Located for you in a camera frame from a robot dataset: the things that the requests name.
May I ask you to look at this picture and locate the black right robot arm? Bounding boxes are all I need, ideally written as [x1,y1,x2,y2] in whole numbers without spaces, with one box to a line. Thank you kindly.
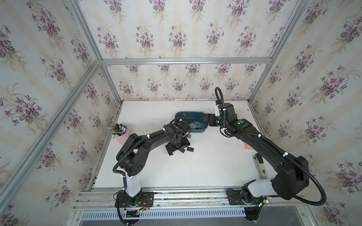
[209,87,327,206]

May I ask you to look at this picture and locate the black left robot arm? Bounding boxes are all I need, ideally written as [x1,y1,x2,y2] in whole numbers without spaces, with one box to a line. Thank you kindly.
[112,120,191,198]

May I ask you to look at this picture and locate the teal plastic storage box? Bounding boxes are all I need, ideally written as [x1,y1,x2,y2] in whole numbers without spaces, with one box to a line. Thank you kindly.
[175,112,208,133]

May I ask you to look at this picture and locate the highlighter marker pack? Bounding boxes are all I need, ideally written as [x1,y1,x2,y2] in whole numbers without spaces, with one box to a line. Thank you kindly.
[244,143,253,150]

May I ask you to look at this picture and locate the pink pen holder cup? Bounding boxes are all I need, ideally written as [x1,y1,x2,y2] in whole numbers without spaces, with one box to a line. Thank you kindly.
[114,129,130,145]

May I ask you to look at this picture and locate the coloured pens in cup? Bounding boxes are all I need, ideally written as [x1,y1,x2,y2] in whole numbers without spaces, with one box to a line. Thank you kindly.
[107,122,128,137]

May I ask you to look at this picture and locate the grey black stapler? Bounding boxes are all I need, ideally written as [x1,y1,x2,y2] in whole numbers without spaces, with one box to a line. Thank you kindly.
[253,153,268,179]

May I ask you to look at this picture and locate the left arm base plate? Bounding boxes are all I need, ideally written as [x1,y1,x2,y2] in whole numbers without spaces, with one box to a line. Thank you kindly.
[113,190,155,221]

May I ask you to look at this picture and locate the white slotted cable duct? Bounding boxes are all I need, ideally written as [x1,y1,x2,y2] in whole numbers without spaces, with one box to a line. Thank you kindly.
[81,207,246,221]

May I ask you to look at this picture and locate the aluminium mounting rail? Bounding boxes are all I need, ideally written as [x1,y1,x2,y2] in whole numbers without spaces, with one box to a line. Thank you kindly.
[72,186,307,211]

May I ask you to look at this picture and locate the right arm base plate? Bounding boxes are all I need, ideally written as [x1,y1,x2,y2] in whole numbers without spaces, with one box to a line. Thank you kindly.
[225,188,268,222]

